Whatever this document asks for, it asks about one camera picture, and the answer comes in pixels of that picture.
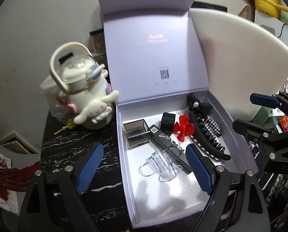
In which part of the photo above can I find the white Cinnamoroll plush toy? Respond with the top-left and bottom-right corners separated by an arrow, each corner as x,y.
49,42 -> 120,129

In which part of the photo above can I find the black white checkered hair bow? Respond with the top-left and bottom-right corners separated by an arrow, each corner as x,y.
185,109 -> 223,148

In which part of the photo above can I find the white foam board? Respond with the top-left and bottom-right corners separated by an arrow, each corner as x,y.
189,8 -> 288,124

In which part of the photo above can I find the woven straw basket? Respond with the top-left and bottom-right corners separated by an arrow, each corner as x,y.
238,3 -> 256,21

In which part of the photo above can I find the black power cable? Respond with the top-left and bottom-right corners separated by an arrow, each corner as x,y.
278,23 -> 288,38

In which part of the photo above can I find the red snack packet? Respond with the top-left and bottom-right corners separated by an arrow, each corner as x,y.
278,116 -> 288,132

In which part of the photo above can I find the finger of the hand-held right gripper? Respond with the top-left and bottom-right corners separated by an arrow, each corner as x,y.
232,118 -> 288,151
250,91 -> 288,119

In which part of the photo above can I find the red flower hair clip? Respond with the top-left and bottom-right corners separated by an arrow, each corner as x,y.
172,115 -> 195,143

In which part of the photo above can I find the yellow pot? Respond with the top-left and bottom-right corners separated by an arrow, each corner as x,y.
253,0 -> 288,19

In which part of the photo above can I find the lavender gift box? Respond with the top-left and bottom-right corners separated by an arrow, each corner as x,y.
98,0 -> 260,230

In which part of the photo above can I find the black ribbon ring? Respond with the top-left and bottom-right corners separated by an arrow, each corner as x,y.
160,112 -> 177,132

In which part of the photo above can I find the white refrigerator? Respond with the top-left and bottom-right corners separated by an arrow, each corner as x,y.
254,10 -> 288,42

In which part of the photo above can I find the black hair claw with pearl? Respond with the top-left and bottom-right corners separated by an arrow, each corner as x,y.
186,94 -> 231,161

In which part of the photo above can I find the yellow flower stick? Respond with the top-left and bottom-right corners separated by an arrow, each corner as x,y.
53,119 -> 77,135

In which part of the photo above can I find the green patterned tissue pack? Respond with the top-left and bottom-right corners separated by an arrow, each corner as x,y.
251,105 -> 270,124

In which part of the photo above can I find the red plaid scarf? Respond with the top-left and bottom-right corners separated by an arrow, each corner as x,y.
0,156 -> 41,201

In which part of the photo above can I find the clear jar with black lid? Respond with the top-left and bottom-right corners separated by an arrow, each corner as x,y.
89,29 -> 106,54

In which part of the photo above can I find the smoky transparent plastic box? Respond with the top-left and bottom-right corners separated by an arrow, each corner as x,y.
123,119 -> 151,147

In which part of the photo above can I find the clear plastic bag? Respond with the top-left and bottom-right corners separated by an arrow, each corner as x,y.
39,77 -> 75,124

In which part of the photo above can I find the clear plastic clip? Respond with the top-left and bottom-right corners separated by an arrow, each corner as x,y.
140,149 -> 183,182

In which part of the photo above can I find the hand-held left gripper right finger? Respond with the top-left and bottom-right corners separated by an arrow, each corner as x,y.
185,144 -> 271,232

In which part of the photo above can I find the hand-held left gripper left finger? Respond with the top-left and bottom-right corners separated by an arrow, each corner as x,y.
18,143 -> 104,232

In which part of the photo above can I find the long black cosmetic box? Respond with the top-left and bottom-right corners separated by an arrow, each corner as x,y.
147,124 -> 195,175

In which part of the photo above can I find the cream leaning picture frame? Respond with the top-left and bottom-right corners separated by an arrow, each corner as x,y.
0,130 -> 40,155

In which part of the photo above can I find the grey chair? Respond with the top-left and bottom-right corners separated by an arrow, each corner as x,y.
0,135 -> 42,225

